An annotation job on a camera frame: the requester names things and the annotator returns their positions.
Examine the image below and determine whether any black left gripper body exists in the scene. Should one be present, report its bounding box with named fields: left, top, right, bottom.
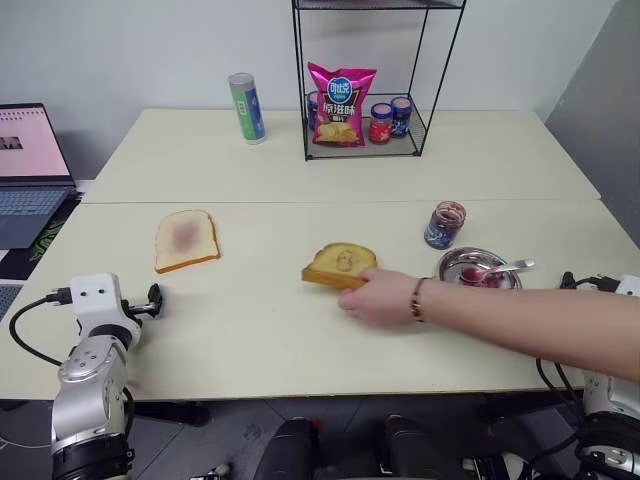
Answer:
left=118, top=297, right=152, bottom=322

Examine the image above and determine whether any browned toast slice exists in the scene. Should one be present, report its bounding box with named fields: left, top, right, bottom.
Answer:
left=300, top=242, right=378, bottom=292

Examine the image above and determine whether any white bread slice jam stained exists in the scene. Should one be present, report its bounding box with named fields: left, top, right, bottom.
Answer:
left=153, top=209, right=223, bottom=276

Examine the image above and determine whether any red lidded jar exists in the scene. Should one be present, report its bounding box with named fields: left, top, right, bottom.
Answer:
left=369, top=102, right=394, bottom=146

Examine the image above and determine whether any open glass jam jar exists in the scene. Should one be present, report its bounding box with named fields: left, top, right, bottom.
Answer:
left=423, top=200, right=468, bottom=250

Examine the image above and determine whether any blue lidded jar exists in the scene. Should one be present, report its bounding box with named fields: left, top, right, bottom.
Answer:
left=389, top=96, right=414, bottom=139

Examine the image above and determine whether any dark red food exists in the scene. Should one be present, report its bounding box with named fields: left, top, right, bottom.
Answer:
left=459, top=267, right=503, bottom=290

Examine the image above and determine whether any person's bare hand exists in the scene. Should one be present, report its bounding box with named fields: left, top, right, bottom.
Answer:
left=338, top=267, right=419, bottom=332

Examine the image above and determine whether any black green desk mat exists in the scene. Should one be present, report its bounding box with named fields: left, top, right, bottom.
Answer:
left=0, top=192, right=84, bottom=281

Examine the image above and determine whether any open grey laptop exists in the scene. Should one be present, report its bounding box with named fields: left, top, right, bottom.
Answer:
left=0, top=103, right=84, bottom=250

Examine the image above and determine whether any dark rounded shape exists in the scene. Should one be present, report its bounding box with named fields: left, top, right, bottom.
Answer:
left=383, top=413, right=464, bottom=480
left=271, top=417, right=322, bottom=480

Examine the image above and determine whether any tall green blue can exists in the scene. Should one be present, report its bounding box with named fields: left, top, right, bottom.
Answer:
left=227, top=72, right=267, bottom=146

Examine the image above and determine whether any pink potato chips bag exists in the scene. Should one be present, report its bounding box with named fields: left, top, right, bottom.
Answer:
left=306, top=61, right=378, bottom=148

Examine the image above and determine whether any round silver metal plate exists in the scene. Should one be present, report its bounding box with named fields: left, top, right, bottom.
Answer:
left=437, top=246, right=523, bottom=292

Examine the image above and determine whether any silver metal spoon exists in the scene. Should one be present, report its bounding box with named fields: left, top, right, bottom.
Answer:
left=462, top=257, right=537, bottom=284

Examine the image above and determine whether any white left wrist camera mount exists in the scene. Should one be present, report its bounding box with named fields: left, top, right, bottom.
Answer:
left=68, top=272, right=145, bottom=347

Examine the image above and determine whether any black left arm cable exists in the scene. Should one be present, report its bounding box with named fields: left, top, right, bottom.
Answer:
left=8, top=287, right=74, bottom=367

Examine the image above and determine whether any black wire shelf rack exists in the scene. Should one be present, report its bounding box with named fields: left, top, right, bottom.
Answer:
left=291, top=0, right=466, bottom=162

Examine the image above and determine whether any dark beaded bracelet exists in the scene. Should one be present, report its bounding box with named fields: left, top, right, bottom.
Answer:
left=409, top=276, right=433, bottom=323

